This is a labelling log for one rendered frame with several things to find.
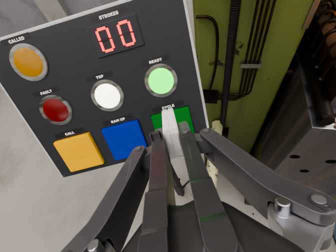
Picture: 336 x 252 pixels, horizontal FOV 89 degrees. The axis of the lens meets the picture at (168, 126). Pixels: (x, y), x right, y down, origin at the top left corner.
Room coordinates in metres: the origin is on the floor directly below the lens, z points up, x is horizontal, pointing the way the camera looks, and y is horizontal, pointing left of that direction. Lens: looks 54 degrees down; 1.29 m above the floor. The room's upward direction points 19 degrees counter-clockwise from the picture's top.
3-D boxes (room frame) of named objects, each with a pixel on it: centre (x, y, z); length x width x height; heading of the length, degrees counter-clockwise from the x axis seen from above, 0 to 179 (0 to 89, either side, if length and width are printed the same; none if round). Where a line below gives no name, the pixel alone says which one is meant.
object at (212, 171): (0.22, -0.11, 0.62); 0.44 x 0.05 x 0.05; 149
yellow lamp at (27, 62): (0.30, 0.18, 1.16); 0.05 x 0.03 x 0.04; 59
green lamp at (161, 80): (0.24, -0.01, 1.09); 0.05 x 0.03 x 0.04; 59
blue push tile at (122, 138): (0.21, 0.09, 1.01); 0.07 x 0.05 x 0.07; 84
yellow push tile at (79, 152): (0.22, 0.19, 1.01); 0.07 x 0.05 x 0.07; 84
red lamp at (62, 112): (0.26, 0.18, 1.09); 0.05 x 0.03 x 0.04; 59
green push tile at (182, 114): (0.20, -0.01, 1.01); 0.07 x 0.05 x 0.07; 84
